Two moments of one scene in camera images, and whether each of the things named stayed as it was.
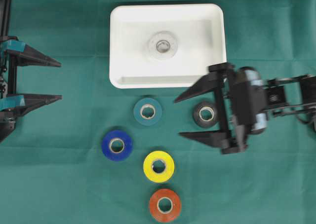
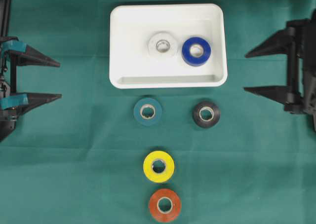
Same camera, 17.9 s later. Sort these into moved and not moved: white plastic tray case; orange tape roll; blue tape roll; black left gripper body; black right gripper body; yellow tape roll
Moved: black right gripper body; blue tape roll
Not moved: orange tape roll; black left gripper body; yellow tape roll; white plastic tray case
